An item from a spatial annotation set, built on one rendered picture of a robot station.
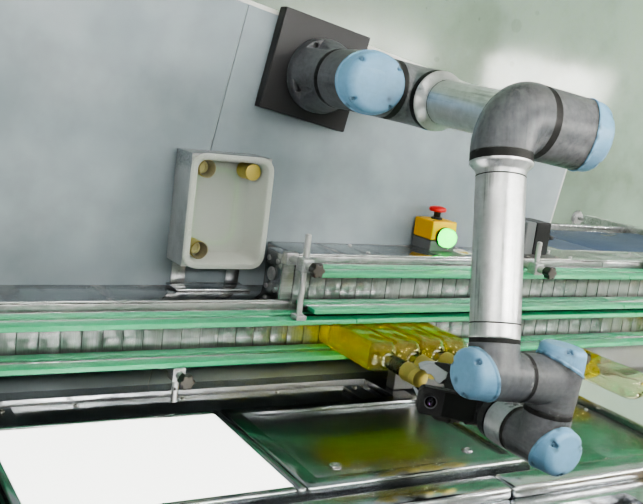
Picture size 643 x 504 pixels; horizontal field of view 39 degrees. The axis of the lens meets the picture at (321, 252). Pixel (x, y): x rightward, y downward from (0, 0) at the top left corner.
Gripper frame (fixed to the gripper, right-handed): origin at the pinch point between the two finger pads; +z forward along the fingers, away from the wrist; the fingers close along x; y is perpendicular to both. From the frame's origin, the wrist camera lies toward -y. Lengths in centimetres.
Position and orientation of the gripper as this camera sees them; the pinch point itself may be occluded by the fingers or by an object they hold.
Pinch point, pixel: (418, 377)
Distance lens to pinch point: 166.0
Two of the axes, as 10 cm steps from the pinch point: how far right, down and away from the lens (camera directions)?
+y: 8.5, 1.2, 5.2
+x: 2.1, -9.7, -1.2
